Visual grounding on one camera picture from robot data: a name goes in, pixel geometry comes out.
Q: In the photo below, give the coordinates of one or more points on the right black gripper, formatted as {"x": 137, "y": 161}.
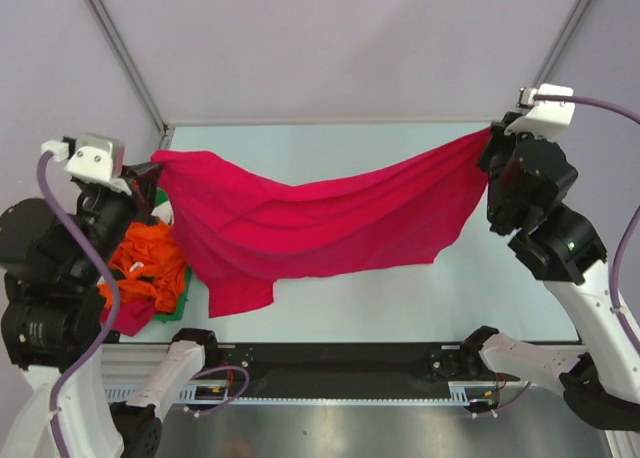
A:
{"x": 496, "y": 134}

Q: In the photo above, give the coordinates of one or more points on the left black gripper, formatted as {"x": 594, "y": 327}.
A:
{"x": 142, "y": 179}

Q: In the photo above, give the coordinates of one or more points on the magenta t shirt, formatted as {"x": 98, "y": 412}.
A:
{"x": 241, "y": 233}

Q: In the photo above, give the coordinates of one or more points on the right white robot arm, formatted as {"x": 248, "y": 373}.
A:
{"x": 600, "y": 385}

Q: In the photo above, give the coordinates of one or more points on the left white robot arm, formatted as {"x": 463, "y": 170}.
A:
{"x": 52, "y": 326}

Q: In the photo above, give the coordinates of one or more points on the green plastic bin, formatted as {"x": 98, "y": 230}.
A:
{"x": 180, "y": 305}

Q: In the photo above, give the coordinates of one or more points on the cream t shirt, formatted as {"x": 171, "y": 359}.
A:
{"x": 164, "y": 213}

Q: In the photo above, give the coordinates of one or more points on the orange t shirt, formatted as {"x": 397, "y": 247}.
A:
{"x": 149, "y": 265}

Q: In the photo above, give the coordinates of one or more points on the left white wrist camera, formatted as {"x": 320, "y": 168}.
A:
{"x": 89, "y": 157}

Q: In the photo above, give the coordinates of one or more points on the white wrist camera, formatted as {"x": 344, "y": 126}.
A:
{"x": 89, "y": 157}
{"x": 543, "y": 119}

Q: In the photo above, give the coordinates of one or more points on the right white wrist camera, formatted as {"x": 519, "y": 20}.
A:
{"x": 543, "y": 119}

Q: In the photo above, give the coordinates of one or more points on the aluminium frame rail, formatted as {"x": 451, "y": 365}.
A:
{"x": 130, "y": 363}

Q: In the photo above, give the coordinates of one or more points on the white slotted cable duct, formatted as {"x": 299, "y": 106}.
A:
{"x": 450, "y": 395}

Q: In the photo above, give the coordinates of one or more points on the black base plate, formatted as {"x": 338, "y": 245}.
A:
{"x": 355, "y": 370}

